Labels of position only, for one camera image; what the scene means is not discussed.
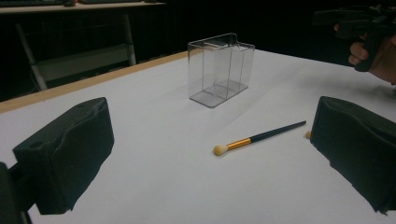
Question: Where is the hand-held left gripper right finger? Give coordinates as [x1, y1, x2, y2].
[310, 95, 396, 215]

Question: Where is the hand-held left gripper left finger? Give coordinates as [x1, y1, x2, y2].
[12, 97, 115, 216]

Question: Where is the clear acrylic organizer box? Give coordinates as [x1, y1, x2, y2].
[187, 32, 256, 109]

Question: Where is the white table sheet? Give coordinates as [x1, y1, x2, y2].
[0, 49, 396, 224]

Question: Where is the grey metal stand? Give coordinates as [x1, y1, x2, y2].
[0, 0, 167, 92]

